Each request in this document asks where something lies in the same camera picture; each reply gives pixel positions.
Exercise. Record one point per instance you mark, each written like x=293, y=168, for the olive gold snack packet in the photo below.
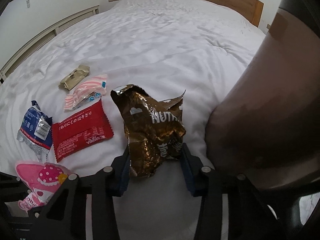
x=74, y=78

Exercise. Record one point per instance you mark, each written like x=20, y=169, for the cream slatted radiator cover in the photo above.
x=43, y=38

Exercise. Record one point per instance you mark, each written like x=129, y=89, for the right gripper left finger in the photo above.
x=120, y=174

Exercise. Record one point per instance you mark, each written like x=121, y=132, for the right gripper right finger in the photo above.
x=196, y=175

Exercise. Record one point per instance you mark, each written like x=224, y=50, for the blue white snack packet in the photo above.
x=36, y=131

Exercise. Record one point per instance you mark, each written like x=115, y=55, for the pink striped candy packet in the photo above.
x=87, y=91

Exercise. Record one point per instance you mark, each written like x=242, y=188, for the pink cartoon snack bag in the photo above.
x=42, y=179

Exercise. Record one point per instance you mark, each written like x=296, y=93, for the person forearm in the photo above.
x=267, y=127

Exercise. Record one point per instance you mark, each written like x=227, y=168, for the brown foil snack bag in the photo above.
x=154, y=129

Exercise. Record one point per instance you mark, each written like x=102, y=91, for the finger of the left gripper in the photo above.
x=59, y=205

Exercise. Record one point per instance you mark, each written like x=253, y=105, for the red snack packet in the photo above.
x=81, y=130

